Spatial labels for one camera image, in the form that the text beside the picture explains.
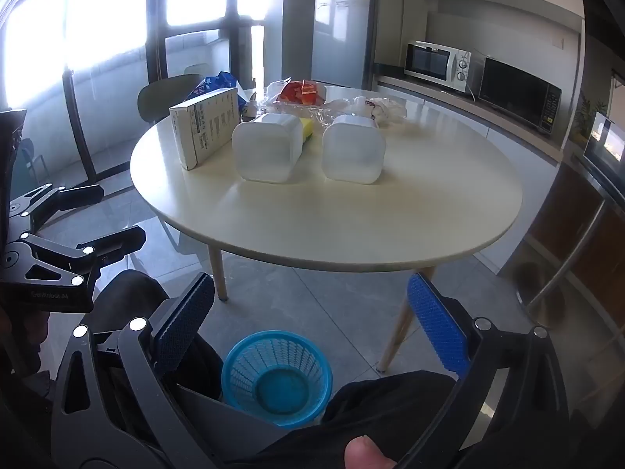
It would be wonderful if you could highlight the person's right hand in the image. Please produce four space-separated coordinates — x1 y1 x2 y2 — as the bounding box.
344 436 398 469

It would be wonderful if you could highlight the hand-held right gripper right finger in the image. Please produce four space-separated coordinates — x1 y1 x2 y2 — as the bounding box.
407 272 572 469

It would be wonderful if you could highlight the red orange plastic bag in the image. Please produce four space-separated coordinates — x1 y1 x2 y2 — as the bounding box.
277 79 326 107

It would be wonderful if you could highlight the white plastic container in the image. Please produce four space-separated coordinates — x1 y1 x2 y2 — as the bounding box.
231 113 304 184
321 114 387 186

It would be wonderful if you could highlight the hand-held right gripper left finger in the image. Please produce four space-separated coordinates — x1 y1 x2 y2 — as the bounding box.
49 272 225 469

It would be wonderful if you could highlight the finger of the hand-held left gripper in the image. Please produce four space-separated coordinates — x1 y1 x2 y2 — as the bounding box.
9 182 105 229
0 225 148 300

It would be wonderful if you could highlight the green chair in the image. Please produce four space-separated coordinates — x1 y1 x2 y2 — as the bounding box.
137 73 205 126

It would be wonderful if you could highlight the wooden table leg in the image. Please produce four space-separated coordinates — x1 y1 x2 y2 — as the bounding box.
207 244 230 303
378 266 438 372

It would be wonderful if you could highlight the black microwave oven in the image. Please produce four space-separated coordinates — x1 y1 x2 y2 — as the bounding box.
478 57 563 137

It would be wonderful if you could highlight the white plastic bag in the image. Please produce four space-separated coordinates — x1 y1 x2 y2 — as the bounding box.
337 96 407 124

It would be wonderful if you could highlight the blue plastic waste basket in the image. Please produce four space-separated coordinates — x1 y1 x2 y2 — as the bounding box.
221 331 334 426

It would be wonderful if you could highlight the white cardboard box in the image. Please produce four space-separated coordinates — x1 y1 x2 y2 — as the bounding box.
169 88 241 171

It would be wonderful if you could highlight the clear plastic wrap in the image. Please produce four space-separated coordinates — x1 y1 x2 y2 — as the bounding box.
253 89 343 129

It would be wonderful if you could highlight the white microwave oven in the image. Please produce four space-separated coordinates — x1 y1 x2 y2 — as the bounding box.
404 40 485 93

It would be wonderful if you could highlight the person's leg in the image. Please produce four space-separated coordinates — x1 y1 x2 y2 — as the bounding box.
229 370 494 469
90 270 226 404

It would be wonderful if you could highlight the person's right leg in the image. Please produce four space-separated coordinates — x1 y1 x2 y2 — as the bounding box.
229 370 494 469

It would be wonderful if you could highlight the blue snack bag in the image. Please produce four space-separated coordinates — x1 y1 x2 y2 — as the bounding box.
188 71 251 109

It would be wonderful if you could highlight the person's left leg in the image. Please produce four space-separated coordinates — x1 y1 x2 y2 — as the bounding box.
90 270 226 404

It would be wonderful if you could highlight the green potted plant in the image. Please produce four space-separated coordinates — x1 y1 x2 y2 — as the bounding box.
573 97 612 138

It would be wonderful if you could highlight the framed screen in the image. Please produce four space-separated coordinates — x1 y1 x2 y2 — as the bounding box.
583 111 625 177

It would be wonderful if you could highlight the blue chair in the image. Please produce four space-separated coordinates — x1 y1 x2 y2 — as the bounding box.
14 137 50 183

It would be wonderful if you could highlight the silver refrigerator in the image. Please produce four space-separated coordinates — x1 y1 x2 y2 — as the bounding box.
311 0 382 91

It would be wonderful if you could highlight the chrome metal rail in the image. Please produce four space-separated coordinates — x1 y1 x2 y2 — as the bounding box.
526 199 612 310

